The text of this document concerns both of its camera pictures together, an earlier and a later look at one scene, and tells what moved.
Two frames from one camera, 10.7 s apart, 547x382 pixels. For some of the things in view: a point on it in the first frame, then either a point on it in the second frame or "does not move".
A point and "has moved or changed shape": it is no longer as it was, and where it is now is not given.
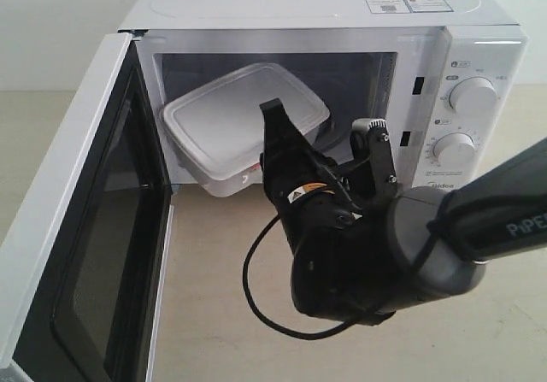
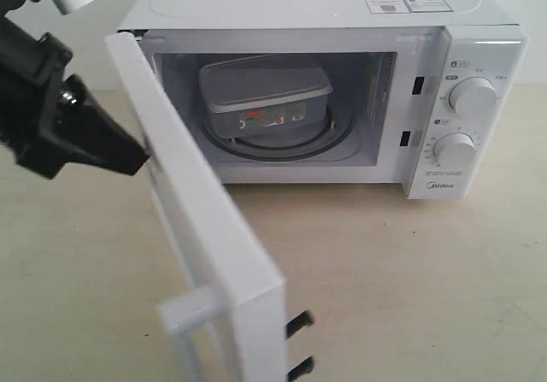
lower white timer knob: (454, 149) does not move
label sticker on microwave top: (406, 2) does not move
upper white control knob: (473, 96) does not move
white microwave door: (84, 270) to (230, 324)
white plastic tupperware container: (217, 131) has moved or changed shape
